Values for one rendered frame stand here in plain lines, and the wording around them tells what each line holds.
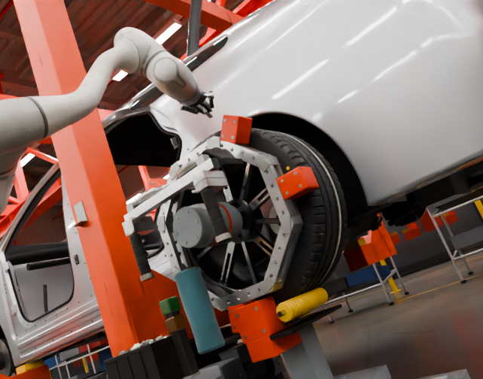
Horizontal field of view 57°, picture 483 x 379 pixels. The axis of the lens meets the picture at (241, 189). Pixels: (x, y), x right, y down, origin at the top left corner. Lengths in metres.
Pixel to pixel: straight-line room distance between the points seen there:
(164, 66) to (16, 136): 0.48
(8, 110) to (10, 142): 0.07
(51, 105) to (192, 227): 0.55
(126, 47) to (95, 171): 0.69
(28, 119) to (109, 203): 0.91
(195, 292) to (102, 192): 0.67
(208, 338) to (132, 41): 0.91
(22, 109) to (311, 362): 1.14
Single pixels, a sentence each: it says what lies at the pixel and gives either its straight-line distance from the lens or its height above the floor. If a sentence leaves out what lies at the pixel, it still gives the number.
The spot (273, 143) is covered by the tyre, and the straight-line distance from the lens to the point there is 1.46.
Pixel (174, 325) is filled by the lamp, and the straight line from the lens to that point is 1.24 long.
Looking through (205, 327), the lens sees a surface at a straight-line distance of 1.45.
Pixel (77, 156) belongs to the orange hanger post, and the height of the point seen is 1.36.
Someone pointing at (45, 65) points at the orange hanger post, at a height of 1.82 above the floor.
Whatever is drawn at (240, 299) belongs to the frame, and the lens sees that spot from 1.48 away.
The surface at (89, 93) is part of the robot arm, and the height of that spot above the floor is 1.17.
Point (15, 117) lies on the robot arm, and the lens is 1.04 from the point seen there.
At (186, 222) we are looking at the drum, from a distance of 1.39.
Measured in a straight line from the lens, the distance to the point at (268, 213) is 2.03.
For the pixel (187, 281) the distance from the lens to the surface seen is 1.45.
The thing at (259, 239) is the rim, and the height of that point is 0.76.
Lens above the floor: 0.57
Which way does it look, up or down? 14 degrees up
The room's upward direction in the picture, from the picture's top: 21 degrees counter-clockwise
